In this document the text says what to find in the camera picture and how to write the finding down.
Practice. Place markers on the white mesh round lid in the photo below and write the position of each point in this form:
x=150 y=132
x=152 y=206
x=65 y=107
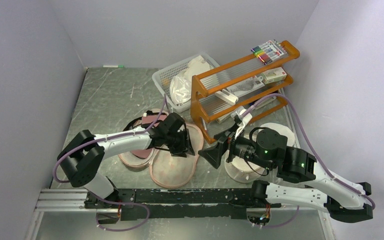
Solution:
x=282 y=130

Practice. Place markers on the flat box under rack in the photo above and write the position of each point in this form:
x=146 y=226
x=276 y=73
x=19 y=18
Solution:
x=224 y=117

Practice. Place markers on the white plastic bag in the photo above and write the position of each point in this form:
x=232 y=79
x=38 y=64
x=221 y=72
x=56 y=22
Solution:
x=180 y=89

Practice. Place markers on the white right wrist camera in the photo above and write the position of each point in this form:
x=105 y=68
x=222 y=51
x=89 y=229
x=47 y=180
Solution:
x=241 y=120

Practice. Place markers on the white plastic basket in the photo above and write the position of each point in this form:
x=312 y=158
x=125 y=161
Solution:
x=163 y=77

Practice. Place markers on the cream cloth in basket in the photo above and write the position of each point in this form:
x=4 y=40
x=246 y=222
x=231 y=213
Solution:
x=196 y=66

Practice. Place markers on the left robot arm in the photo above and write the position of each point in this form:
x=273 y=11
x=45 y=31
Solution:
x=82 y=157

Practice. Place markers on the orange wooden shelf rack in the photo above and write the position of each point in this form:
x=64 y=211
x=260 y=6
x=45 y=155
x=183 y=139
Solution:
x=206 y=106

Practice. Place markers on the white green small box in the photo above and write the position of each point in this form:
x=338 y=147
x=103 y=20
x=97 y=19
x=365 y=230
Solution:
x=273 y=75

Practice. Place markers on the green capped white marker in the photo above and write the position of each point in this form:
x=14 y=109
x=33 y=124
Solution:
x=113 y=66

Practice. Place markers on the pack of coloured markers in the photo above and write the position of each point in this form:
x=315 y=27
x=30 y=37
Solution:
x=269 y=52

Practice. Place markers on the pink capped white marker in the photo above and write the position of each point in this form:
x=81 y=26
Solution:
x=204 y=125

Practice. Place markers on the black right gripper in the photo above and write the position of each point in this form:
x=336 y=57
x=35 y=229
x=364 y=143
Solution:
x=213 y=154

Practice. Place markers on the floral mesh laundry bag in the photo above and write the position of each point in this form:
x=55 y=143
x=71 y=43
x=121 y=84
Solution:
x=165 y=170

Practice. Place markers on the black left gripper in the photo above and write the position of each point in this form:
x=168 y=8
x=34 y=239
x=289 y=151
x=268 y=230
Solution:
x=186 y=146

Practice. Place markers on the clear packaged item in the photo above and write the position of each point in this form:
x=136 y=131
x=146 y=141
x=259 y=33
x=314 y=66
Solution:
x=246 y=86

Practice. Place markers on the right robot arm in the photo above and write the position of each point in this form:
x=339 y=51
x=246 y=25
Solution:
x=344 y=201

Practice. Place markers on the white black stapler bottom shelf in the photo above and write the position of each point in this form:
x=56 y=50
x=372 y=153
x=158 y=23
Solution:
x=266 y=102

